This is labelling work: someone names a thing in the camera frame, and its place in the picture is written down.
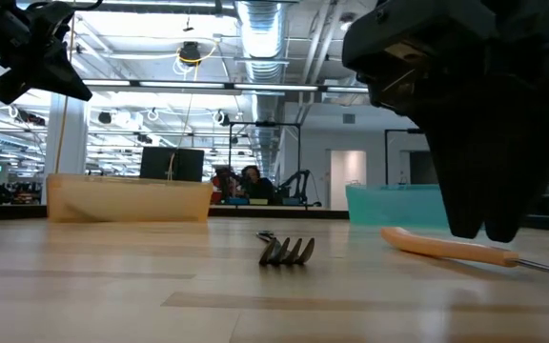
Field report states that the black monitor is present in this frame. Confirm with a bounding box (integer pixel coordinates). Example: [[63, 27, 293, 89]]
[[173, 147, 206, 183], [139, 146, 176, 182]]

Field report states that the white door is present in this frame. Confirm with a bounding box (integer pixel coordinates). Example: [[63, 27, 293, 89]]
[[329, 150, 368, 212]]

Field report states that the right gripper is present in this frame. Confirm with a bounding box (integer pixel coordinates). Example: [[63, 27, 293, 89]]
[[419, 0, 549, 245]]

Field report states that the yellow hanging cable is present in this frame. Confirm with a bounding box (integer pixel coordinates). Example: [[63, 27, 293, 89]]
[[53, 13, 78, 175]]

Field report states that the black metal frame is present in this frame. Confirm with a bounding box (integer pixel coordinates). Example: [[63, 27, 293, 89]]
[[228, 121, 303, 207], [384, 127, 426, 187]]

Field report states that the black metal fork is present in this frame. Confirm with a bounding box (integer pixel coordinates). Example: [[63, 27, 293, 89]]
[[254, 230, 316, 268]]

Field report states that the orange plastic bin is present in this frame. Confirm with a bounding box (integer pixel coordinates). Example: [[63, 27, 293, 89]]
[[46, 172, 214, 225]]

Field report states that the white pillar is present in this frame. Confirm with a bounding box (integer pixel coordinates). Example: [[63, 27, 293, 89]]
[[44, 92, 89, 175]]

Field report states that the beige-handled fork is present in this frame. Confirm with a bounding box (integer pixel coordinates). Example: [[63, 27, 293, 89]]
[[379, 226, 549, 290]]

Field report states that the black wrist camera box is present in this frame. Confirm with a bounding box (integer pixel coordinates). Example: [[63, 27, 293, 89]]
[[341, 0, 495, 116]]

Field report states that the long ceiling light bar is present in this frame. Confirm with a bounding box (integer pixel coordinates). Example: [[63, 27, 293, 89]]
[[0, 74, 370, 95]]

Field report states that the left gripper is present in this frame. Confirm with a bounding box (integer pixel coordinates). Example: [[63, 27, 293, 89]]
[[0, 0, 94, 106]]

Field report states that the black table frame rail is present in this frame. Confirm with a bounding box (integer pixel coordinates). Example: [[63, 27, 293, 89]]
[[0, 203, 549, 233]]

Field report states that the silver ventilation duct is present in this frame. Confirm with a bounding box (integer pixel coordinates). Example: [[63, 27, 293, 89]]
[[235, 0, 286, 182]]

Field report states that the teal plastic bin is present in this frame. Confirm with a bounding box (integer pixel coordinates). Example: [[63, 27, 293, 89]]
[[345, 184, 451, 228]]

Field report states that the black ceiling device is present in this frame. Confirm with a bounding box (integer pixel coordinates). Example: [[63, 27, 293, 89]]
[[177, 41, 203, 67]]

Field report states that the person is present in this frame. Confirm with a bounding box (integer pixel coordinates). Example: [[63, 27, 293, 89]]
[[238, 165, 276, 202]]

